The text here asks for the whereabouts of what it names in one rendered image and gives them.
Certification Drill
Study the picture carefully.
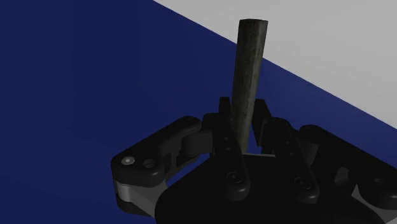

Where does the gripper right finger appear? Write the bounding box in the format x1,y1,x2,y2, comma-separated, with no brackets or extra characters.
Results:
251,98,397,212

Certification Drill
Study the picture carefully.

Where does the dark grey tapered stick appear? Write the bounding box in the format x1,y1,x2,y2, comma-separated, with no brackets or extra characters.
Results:
230,18,269,155

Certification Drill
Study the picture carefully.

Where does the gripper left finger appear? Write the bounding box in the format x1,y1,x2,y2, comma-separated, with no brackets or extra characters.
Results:
110,96,251,217

